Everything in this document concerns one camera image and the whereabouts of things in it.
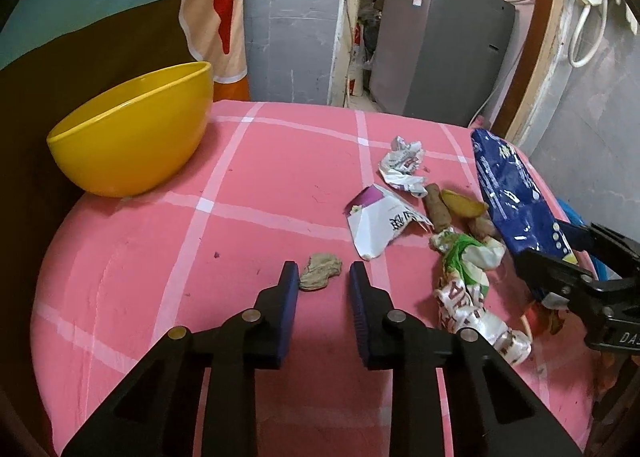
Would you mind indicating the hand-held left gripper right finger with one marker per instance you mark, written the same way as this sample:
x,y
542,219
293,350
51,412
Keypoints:
x,y
358,317

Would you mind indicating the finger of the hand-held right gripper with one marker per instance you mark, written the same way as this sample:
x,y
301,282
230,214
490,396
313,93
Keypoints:
x,y
607,247
555,274

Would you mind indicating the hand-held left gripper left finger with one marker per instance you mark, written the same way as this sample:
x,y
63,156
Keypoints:
x,y
287,309

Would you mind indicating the brown paper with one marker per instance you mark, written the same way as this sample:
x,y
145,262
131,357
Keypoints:
x,y
320,272

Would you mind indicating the white purple carton piece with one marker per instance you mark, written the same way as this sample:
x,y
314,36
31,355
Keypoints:
x,y
380,224

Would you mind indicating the blue snack bag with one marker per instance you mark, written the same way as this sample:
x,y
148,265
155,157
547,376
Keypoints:
x,y
505,187

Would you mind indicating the yellow potato piece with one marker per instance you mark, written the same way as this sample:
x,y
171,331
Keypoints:
x,y
465,204

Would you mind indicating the orange snack wrapper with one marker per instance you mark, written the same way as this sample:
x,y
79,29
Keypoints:
x,y
542,317

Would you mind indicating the small brown vegetable piece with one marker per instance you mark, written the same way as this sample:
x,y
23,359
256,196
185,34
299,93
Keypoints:
x,y
482,228

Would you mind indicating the green white snack wrapper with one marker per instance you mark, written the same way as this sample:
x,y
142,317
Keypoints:
x,y
465,287

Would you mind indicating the pink checkered cloth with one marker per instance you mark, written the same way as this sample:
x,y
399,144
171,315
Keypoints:
x,y
250,217

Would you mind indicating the long brown vegetable piece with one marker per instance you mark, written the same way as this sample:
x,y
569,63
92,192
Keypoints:
x,y
438,209

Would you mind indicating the crumpled white wrapper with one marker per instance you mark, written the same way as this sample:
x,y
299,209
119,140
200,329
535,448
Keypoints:
x,y
402,164

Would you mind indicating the yellow plastic bowl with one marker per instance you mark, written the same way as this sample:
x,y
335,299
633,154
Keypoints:
x,y
130,147

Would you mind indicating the grey washing machine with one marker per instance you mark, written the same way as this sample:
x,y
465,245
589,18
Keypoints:
x,y
440,47

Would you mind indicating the peach red towel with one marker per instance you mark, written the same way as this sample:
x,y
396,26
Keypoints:
x,y
215,12

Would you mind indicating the wooden door frame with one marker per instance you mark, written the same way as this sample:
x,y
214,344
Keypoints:
x,y
537,37

